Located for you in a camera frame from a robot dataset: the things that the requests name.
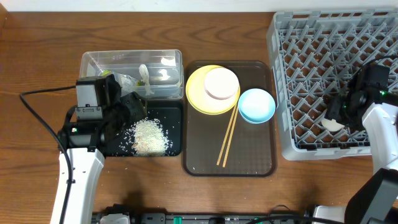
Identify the pale green cup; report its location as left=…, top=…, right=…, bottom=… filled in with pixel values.
left=321, top=118, right=344, bottom=132

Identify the white wrapper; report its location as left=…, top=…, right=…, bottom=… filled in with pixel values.
left=139, top=64, right=154, bottom=96

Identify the pink rice bowl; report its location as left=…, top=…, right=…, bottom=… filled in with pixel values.
left=203, top=67, right=239, bottom=100

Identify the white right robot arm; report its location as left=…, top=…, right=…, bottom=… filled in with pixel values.
left=313, top=63, right=397, bottom=223

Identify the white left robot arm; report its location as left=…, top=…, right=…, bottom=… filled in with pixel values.
left=50, top=92, right=147, bottom=223

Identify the black waste tray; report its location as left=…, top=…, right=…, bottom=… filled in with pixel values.
left=104, top=100, right=183, bottom=157

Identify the clear plastic waste bin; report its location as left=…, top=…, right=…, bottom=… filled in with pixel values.
left=80, top=49, right=184, bottom=100

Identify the grey plastic dishwasher rack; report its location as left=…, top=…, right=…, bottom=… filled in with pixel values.
left=267, top=9, right=397, bottom=161

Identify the yellow green drink bottle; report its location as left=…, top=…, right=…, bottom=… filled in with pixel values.
left=100, top=70, right=139, bottom=92

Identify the pile of rice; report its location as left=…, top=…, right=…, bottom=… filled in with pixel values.
left=119, top=118, right=174, bottom=157

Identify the yellow plate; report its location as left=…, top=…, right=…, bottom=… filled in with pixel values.
left=185, top=65, right=240, bottom=115

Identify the light blue bowl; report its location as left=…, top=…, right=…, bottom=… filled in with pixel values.
left=238, top=88, right=276, bottom=124

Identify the left wooden chopstick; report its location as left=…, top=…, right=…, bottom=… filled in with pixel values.
left=216, top=104, right=237, bottom=165

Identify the wooden chopstick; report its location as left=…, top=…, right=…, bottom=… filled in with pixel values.
left=216, top=104, right=237, bottom=165
left=223, top=105, right=239, bottom=167

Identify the dark brown serving tray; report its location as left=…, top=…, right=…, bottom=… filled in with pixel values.
left=181, top=60, right=278, bottom=178

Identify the right wooden chopstick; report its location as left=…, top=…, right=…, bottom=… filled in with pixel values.
left=223, top=105, right=239, bottom=167

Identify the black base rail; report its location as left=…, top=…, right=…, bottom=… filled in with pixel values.
left=91, top=204, right=297, bottom=224

